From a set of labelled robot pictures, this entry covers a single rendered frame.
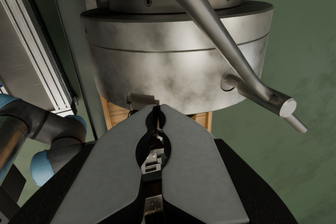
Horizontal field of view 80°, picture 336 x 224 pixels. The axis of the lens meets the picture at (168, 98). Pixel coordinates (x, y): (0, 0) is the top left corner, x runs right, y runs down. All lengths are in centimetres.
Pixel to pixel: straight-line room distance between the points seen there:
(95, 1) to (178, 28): 38
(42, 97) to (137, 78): 121
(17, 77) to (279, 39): 193
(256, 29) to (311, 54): 207
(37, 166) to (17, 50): 95
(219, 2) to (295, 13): 178
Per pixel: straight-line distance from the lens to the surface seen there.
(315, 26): 226
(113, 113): 66
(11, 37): 136
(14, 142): 49
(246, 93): 25
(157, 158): 49
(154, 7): 28
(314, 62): 243
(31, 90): 144
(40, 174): 50
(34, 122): 55
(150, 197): 75
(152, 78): 25
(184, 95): 26
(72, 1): 92
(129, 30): 25
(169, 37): 23
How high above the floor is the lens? 145
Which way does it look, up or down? 58 degrees down
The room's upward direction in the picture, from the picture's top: 151 degrees clockwise
